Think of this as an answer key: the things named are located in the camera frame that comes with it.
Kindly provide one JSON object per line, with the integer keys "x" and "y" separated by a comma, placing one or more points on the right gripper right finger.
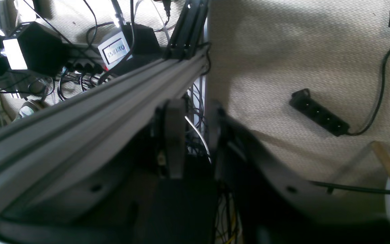
{"x": 275, "y": 204}

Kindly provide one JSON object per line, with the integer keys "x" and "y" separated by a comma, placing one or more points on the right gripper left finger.
{"x": 60, "y": 209}

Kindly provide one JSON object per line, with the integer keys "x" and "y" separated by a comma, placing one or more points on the black power strip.
{"x": 305, "y": 104}

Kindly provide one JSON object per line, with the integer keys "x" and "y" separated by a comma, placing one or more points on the white labelled power adapter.
{"x": 113, "y": 48}

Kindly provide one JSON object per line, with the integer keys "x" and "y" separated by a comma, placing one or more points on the black hexagonal device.
{"x": 34, "y": 48}

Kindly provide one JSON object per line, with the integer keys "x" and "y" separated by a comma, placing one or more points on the grey aluminium frame rail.
{"x": 49, "y": 152}

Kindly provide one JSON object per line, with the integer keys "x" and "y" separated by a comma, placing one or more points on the black upright frame post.
{"x": 183, "y": 43}

